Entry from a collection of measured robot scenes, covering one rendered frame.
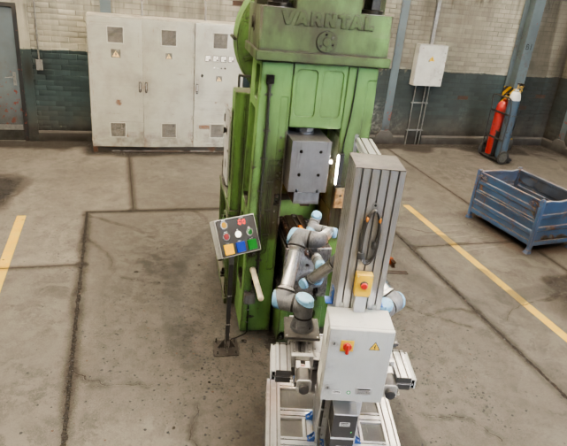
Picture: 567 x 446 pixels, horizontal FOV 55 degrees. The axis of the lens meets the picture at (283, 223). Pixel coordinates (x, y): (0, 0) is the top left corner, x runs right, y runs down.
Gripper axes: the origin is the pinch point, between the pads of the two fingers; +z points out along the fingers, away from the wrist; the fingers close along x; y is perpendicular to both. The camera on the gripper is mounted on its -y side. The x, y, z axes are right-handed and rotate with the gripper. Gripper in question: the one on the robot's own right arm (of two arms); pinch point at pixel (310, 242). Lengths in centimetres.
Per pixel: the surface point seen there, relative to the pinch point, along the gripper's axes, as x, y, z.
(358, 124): 38, -85, 29
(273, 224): -22.3, -2.1, 31.6
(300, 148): -10, -70, 16
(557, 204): 357, 40, 174
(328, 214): 23.2, -9.3, 33.4
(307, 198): -0.7, -29.8, 16.6
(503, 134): 513, 45, 539
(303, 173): -5, -51, 16
